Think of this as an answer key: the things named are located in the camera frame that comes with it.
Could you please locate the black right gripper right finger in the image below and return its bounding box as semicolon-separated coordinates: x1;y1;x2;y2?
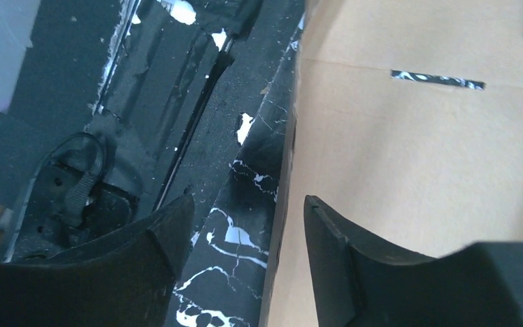
304;196;523;326

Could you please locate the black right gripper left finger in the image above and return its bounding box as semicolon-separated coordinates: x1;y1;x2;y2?
0;195;194;326

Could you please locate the black front mounting rail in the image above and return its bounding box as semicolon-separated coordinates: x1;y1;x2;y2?
0;1;304;266

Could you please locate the brown cardboard box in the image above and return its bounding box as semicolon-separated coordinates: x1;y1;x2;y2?
259;1;523;326

